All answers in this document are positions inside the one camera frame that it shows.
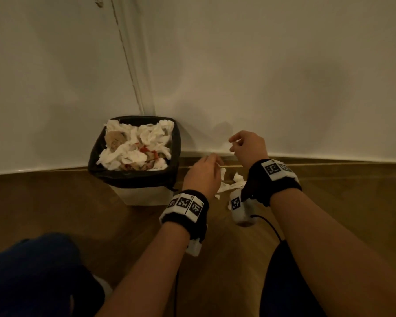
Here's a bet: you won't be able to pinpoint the person's right hand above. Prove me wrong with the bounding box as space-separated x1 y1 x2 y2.
229 130 269 172

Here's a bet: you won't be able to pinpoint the person's left hand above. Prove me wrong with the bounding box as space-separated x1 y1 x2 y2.
182 153 224 202

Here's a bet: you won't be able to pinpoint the person's left forearm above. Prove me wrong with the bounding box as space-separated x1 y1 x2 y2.
96 221 190 317

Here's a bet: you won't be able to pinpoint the person's right forearm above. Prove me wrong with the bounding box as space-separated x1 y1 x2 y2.
270 188 396 317

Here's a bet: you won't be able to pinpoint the white crumpled tissue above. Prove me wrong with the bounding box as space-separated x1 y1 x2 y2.
214 168 247 200

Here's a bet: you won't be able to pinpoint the black right wrist marker band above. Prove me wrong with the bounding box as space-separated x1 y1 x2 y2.
241 158 302 207

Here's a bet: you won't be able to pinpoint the black wrist marker band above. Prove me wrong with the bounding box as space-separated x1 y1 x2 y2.
241 158 302 207
159 190 209 243

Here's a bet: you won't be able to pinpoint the black left wrist marker band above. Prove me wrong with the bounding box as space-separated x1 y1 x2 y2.
159 190 209 243

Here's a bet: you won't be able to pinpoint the red wrapper scrap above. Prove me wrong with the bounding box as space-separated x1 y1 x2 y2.
135 143 160 161

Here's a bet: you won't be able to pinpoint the pile of white crumpled tissues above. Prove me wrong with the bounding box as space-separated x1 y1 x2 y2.
96 119 175 171

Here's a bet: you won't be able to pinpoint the white square trash bin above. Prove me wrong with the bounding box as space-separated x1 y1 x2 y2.
110 185 175 206

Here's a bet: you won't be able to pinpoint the black bin liner bag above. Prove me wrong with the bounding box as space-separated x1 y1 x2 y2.
88 116 182 192

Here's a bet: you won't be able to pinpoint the brown cardboard roll piece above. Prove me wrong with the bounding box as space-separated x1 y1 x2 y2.
104 130 127 153

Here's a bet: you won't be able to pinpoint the person's right leg dark trousers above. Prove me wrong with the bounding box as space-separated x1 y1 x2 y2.
260 240 327 317

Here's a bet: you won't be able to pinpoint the person's left leg blue trousers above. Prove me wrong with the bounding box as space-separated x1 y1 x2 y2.
0 233 105 317

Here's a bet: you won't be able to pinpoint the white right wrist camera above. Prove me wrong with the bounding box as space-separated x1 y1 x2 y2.
229 189 257 227

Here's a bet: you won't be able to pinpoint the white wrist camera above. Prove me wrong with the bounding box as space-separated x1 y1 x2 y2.
185 238 203 257
229 189 257 227

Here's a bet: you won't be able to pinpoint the black right camera cable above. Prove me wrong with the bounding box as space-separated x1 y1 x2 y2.
250 214 283 242

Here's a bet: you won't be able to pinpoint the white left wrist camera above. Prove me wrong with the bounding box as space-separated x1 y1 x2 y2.
185 238 203 257

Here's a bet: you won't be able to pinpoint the white wall trim moulding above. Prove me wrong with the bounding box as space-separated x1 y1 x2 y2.
110 0 156 116

